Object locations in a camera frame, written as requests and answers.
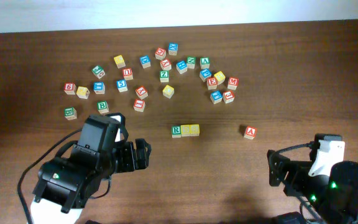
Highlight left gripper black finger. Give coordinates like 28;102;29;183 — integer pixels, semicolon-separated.
135;138;150;148
136;146;152;170

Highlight green block letter R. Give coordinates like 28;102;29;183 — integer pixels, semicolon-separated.
172;126;181;138

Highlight yellow block letter S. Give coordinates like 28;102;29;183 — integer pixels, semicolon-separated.
180;124;191;137
190;124;200;136

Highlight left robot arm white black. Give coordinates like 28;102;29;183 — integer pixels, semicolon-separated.
25;113;152;223

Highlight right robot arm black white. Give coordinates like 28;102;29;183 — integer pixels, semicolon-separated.
267;150;358;223

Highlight green block letter B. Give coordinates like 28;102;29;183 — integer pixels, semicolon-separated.
97;101;109;114

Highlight red block letter K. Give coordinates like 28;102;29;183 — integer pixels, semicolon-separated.
135;86;149;100

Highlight yellow block letter C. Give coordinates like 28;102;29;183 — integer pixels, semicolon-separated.
162;85;175;99

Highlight red block letter A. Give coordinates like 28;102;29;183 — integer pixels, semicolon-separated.
243;126;257;139

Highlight blue block number 5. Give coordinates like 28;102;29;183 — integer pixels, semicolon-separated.
116;80;128;92

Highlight green block B far left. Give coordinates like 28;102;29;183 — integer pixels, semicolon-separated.
64;107;77;120

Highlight yellow block W left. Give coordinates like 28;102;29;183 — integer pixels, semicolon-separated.
76;86;90;99

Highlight red block letter U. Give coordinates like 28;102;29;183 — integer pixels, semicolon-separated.
122;68;134;80

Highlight green block letter Z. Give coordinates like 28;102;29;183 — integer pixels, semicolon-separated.
159;70;169;83

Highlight red block number 6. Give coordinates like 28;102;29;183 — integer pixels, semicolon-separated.
63;82;76;95

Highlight red block letter Y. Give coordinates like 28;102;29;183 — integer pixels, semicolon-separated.
160;58;172;71

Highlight blue block letter D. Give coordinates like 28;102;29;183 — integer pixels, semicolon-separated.
140;55;151;68

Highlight green block letter J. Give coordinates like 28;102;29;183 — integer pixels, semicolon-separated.
91;65;106;79

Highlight yellow block top left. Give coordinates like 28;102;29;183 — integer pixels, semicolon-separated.
113;55;126;68

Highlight blue block letter H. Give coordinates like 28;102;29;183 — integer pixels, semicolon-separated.
177;60;188;74

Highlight blue block letter F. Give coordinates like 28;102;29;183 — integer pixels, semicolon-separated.
210;90;223;104

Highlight red block letter C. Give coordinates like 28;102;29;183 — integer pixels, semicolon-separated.
155;47;167;60

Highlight red block letter E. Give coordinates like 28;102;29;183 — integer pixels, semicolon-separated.
206;77;218;90

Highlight blue block letter P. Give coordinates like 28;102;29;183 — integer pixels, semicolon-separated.
200;68;212;82

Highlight green block letter N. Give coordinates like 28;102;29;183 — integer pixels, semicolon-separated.
186;57;196;69

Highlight blue block letter X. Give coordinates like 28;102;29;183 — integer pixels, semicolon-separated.
168;42;178;55

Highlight yellow block right cluster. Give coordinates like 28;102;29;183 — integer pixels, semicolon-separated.
214;71;226;85

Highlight green block letter V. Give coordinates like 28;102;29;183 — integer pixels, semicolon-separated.
200;57;211;70

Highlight red block letter M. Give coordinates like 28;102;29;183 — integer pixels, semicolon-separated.
227;77;239;90

